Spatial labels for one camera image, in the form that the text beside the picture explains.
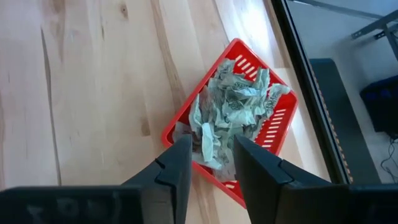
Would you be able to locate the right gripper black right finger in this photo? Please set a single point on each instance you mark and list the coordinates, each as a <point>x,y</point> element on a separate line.
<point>295,205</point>

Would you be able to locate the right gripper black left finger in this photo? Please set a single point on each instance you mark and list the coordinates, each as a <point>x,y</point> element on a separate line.
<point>93,205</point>

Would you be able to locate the red plastic slotted basket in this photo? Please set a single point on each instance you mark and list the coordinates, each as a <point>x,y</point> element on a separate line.
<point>280,124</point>

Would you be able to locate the black hazard striped floor mat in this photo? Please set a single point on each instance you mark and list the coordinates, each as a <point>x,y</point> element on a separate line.
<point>342,124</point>

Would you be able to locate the dark blue box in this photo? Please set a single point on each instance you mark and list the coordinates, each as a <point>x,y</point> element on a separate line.
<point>382,105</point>

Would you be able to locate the grey metal stand leg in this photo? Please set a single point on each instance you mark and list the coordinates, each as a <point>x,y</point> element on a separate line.
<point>373,25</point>

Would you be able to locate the black metal table frame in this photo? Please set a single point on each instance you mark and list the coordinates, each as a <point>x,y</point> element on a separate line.
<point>298,62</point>

